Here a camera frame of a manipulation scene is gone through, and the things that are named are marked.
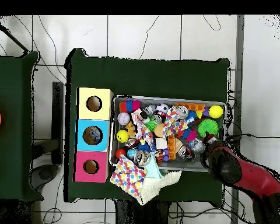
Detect rainbow spiky toy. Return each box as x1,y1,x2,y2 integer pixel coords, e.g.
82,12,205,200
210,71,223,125
120,100,142,113

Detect black flat panel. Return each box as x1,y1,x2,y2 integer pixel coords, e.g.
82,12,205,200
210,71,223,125
51,81,65,165

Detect black floor cable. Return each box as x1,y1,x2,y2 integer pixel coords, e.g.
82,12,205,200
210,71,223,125
225,132,280,144

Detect shallow clear bin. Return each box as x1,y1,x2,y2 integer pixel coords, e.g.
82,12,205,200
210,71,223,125
108,94,227,173

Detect crushed silver can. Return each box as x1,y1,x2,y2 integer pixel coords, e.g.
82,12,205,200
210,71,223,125
175,106,190,120

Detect mint green cloth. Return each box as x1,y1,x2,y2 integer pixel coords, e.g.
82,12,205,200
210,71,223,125
144,156,163,180

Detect large green spiky ball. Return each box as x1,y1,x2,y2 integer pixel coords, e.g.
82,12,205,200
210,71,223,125
198,118,220,138

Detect yellow smiley ball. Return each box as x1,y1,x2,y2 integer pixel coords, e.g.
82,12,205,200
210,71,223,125
115,129,130,144

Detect crushed red black can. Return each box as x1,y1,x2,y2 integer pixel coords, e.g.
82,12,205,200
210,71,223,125
177,146,196,163

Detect white baseball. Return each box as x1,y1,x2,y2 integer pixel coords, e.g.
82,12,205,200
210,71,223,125
117,111,131,125

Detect grey floor stand base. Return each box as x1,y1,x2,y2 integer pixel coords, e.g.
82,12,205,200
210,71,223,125
30,139,61,190

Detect large polka dot cloth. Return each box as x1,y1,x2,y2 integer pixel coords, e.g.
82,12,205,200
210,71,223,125
109,156,148,199

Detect wooden box with three holes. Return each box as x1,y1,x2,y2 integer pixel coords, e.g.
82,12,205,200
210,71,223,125
74,87,114,184

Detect green covered side table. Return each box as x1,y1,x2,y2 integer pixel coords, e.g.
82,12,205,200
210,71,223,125
0,51,40,201

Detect black and white soccer ball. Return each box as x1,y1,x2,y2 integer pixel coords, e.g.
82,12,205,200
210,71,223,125
156,103,170,116

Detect small polka dot cloth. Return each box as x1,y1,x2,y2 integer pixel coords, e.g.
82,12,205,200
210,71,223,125
162,108,188,138

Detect cream muslin cloth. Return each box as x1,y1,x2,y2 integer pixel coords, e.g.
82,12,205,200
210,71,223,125
136,170,183,206

